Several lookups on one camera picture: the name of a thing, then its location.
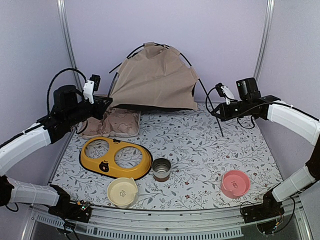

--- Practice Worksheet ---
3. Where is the aluminium front rail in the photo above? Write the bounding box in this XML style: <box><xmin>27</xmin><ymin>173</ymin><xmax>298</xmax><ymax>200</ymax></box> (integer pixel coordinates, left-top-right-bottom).
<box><xmin>22</xmin><ymin>197</ymin><xmax>313</xmax><ymax>240</ymax></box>

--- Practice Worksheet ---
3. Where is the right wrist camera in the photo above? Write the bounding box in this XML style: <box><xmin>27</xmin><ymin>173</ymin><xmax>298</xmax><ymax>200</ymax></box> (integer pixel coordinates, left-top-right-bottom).
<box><xmin>215</xmin><ymin>82</ymin><xmax>237</xmax><ymax>105</ymax></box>

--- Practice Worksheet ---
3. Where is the cream pet bowl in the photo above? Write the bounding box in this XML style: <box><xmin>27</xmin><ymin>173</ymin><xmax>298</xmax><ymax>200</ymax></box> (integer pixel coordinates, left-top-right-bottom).
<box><xmin>107</xmin><ymin>177</ymin><xmax>138</xmax><ymax>209</ymax></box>

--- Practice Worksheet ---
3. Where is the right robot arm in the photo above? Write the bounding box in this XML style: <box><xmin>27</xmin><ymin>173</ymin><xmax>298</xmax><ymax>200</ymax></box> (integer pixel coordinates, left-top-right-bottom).
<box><xmin>210</xmin><ymin>77</ymin><xmax>320</xmax><ymax>218</ymax></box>

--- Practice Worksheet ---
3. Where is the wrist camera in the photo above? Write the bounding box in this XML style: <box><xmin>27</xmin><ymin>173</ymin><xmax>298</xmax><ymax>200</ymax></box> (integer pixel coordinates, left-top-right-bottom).
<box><xmin>215</xmin><ymin>82</ymin><xmax>237</xmax><ymax>105</ymax></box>
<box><xmin>82</xmin><ymin>74</ymin><xmax>101</xmax><ymax>104</ymax></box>

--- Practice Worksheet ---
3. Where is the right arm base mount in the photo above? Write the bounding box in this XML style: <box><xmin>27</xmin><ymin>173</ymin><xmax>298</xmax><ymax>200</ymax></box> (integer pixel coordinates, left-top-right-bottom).
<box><xmin>239</xmin><ymin>201</ymin><xmax>285</xmax><ymax>235</ymax></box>

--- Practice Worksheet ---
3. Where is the aluminium frame post left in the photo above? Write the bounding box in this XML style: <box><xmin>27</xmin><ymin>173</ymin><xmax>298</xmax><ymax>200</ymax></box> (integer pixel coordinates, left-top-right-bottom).
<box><xmin>56</xmin><ymin>0</ymin><xmax>81</xmax><ymax>76</ymax></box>

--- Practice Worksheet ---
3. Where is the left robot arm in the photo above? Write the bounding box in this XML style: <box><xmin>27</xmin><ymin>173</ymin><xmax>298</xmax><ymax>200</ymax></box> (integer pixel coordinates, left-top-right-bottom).
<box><xmin>0</xmin><ymin>83</ymin><xmax>113</xmax><ymax>217</ymax></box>

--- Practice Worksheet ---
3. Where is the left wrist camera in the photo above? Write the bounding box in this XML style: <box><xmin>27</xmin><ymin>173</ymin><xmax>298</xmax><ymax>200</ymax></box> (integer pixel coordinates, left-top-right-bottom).
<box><xmin>82</xmin><ymin>74</ymin><xmax>101</xmax><ymax>104</ymax></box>

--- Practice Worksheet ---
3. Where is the aluminium frame post right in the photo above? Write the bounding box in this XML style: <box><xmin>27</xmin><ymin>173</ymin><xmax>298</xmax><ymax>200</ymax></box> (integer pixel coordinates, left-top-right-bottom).
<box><xmin>253</xmin><ymin>0</ymin><xmax>275</xmax><ymax>82</ymax></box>

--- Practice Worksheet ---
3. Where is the aluminium frame post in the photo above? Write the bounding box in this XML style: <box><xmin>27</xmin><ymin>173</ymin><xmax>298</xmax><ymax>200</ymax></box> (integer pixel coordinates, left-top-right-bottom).
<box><xmin>56</xmin><ymin>0</ymin><xmax>81</xmax><ymax>76</ymax></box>
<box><xmin>253</xmin><ymin>0</ymin><xmax>275</xmax><ymax>82</ymax></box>

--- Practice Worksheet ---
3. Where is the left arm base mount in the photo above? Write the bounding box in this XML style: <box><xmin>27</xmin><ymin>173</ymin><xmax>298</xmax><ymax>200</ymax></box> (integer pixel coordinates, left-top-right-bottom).
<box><xmin>48</xmin><ymin>198</ymin><xmax>92</xmax><ymax>223</ymax></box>

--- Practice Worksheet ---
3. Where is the beige patterned pet pillow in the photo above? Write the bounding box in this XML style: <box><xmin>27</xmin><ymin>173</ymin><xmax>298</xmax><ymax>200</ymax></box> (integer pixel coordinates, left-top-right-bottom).
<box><xmin>76</xmin><ymin>103</ymin><xmax>141</xmax><ymax>139</ymax></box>

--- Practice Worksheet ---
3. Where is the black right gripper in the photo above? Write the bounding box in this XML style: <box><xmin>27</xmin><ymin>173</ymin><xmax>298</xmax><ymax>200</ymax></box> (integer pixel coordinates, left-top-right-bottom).
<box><xmin>212</xmin><ymin>99</ymin><xmax>251</xmax><ymax>121</ymax></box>

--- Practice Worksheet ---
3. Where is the yellow double bowl holder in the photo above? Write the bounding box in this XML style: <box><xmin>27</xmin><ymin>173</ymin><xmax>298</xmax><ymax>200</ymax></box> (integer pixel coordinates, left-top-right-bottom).
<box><xmin>79</xmin><ymin>136</ymin><xmax>153</xmax><ymax>180</ymax></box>

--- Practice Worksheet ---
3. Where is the pink pet bowl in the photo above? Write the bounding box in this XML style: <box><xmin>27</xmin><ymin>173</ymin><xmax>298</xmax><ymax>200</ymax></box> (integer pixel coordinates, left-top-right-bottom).
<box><xmin>220</xmin><ymin>170</ymin><xmax>251</xmax><ymax>199</ymax></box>

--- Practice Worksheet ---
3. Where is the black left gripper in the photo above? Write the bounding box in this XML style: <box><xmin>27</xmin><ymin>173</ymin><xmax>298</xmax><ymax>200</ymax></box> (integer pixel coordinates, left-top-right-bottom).
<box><xmin>65</xmin><ymin>95</ymin><xmax>112</xmax><ymax>127</ymax></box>

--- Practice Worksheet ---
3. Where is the beige pet tent fabric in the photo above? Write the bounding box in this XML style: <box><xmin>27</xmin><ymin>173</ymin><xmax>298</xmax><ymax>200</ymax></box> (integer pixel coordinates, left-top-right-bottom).
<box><xmin>109</xmin><ymin>42</ymin><xmax>199</xmax><ymax>111</ymax></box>

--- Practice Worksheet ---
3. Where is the steel cup with brown base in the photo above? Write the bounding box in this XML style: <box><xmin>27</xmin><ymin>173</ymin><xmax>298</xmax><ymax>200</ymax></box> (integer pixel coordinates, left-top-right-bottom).
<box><xmin>151</xmin><ymin>158</ymin><xmax>171</xmax><ymax>182</ymax></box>

